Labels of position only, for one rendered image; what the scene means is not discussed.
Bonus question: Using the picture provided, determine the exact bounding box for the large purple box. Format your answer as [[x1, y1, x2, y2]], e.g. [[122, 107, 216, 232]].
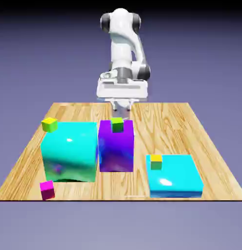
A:
[[98, 119, 135, 173]]

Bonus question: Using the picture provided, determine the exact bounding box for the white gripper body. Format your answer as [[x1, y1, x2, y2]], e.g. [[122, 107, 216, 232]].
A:
[[96, 77, 149, 103]]

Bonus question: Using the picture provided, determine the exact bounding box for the small magenta cube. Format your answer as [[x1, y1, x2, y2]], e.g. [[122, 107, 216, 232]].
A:
[[39, 180, 56, 201]]

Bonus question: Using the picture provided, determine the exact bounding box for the large flat cyan box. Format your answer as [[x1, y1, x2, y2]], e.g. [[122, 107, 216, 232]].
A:
[[145, 154, 204, 198]]

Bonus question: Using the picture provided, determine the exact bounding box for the large tall cyan box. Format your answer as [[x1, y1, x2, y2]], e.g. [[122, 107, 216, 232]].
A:
[[40, 122, 98, 183]]

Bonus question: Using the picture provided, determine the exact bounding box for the small green cube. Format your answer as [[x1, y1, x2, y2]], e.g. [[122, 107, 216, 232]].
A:
[[110, 117, 125, 133]]

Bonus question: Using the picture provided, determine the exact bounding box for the small lime yellow cube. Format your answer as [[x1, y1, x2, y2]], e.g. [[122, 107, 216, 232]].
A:
[[41, 117, 59, 134]]

